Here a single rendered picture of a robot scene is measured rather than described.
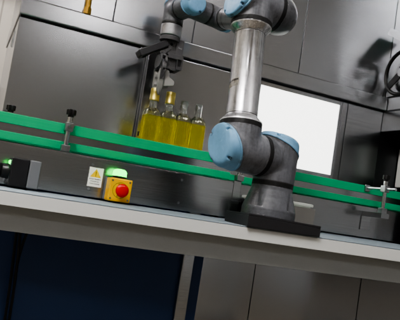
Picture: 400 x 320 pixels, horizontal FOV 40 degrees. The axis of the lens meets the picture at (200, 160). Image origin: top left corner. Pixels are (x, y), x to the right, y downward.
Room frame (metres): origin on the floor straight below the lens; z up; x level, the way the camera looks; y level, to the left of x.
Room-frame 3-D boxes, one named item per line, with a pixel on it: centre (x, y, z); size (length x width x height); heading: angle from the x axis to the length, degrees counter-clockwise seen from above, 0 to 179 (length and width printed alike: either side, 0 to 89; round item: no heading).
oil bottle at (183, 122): (1.98, 0.09, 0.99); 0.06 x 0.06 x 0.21; 23
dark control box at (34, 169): (1.59, 0.49, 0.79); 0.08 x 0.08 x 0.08; 23
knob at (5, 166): (1.57, 0.55, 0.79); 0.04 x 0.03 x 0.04; 23
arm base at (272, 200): (1.55, -0.21, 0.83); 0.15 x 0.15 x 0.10
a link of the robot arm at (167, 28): (1.94, 0.17, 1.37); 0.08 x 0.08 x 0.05
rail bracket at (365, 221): (2.18, -0.72, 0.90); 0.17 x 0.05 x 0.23; 23
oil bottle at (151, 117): (1.93, 0.19, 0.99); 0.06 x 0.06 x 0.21; 22
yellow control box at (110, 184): (1.70, 0.24, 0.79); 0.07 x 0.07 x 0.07; 23
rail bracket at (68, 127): (1.65, 0.40, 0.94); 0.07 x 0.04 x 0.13; 23
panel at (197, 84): (2.23, -0.16, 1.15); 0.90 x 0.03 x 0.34; 113
